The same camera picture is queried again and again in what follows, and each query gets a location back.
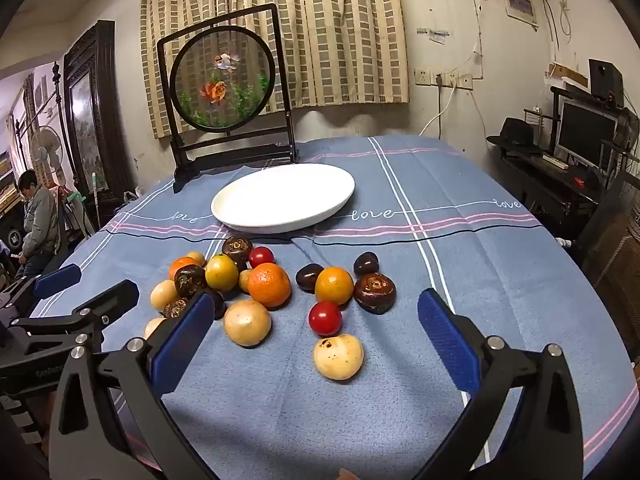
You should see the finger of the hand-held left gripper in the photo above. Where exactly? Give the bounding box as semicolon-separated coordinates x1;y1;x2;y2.
10;280;140;351
0;263;82;311

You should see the white oval plate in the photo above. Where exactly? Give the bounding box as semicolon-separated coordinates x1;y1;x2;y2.
211;162;356;234

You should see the white power cable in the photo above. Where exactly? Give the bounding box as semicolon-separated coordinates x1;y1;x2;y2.
419;82;458;137

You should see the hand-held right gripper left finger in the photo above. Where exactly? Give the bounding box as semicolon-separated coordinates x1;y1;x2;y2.
48;291;221;480

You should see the large orange mandarin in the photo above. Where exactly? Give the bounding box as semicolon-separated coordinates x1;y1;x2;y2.
247;262;292;309

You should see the computer monitor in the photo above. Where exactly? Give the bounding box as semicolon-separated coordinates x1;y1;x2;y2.
556;99;621;168

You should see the dark wooden desk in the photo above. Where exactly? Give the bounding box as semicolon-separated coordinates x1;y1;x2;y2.
492;140;616;241

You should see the large dark water chestnut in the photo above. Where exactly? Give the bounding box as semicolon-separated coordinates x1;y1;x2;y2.
353;273;397;315

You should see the white wall panel box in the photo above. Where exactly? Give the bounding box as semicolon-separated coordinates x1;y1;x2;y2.
501;0;540;31

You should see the red cherry tomato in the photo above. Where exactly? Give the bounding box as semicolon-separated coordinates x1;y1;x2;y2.
248;246;276;269
308;300;343;336

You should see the round goldfish screen ornament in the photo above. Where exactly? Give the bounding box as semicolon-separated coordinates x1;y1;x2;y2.
156;3;300;195

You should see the black hat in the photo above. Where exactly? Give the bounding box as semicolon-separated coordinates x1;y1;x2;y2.
486;117;543;156

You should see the black speaker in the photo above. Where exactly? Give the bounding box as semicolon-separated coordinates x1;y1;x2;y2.
588;59;625;106

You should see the white wall socket row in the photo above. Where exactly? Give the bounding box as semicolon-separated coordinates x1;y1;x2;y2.
431;72;473;90

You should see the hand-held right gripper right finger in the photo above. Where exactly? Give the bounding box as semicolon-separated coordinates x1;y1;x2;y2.
417;287;586;480

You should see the small orange tangerine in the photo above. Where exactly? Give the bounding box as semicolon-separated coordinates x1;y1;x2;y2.
168;256;201;281

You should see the beige checked curtain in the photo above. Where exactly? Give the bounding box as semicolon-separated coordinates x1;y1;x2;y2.
139;0;411;140

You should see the standing fan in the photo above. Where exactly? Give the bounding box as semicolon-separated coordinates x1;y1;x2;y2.
30;125;63;186

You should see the yellow orange tomato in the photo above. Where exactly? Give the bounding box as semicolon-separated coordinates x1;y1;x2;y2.
314;266;355;306

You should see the blue striped tablecloth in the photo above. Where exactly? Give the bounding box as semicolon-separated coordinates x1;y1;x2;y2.
30;135;638;480

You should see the dark wooden framed panel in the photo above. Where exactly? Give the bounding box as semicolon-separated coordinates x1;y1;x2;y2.
62;20;136;231

